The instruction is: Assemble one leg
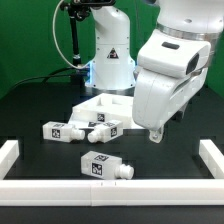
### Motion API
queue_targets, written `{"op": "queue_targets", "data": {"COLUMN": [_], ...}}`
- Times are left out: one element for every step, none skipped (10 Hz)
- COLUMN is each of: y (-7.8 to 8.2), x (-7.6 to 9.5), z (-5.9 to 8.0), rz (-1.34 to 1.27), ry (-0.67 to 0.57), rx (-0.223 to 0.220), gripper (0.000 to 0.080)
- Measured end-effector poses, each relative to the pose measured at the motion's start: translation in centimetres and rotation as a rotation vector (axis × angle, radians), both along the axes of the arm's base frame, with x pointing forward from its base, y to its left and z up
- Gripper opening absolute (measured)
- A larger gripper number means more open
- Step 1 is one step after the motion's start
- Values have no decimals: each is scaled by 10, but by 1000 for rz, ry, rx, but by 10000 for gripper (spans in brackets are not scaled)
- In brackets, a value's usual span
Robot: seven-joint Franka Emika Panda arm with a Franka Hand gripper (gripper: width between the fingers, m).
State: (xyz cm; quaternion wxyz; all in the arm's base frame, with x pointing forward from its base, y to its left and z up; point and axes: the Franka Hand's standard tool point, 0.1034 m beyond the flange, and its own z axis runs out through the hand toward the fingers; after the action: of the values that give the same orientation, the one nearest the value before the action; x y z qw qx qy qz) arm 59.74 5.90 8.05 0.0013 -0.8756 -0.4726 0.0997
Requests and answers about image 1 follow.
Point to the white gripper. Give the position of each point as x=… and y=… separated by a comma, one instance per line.
x=171, y=72

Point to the white square table top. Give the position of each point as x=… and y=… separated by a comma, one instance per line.
x=103, y=108

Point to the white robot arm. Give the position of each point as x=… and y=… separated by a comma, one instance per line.
x=112, y=67

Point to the white U-shaped fence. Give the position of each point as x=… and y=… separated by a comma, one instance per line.
x=113, y=193

